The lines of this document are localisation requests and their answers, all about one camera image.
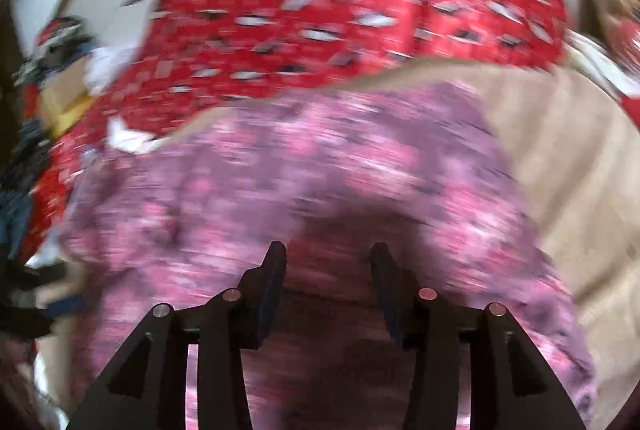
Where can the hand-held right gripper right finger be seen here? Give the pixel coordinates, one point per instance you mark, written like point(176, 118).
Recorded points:
point(388, 305)

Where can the pile of mixed clothes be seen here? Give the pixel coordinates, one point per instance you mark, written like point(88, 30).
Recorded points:
point(55, 60)

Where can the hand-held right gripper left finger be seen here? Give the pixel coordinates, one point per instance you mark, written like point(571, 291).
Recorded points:
point(271, 302)

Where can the plush toy in plastic bag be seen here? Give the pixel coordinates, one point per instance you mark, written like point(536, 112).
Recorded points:
point(617, 30)

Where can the purple floral garment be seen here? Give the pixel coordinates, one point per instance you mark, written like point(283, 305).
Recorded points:
point(300, 170)

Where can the beige blanket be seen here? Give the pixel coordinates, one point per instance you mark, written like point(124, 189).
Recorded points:
point(575, 170)

